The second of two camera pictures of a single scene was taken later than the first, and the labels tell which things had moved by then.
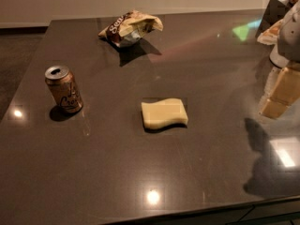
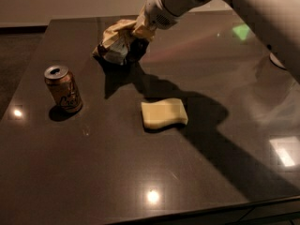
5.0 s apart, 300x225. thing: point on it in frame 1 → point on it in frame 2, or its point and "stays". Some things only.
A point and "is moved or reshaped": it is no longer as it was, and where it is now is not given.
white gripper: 290,37 → 157,10
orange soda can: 64,88 stays
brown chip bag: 130,28 is moved or reshaped
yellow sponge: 163,113 stays
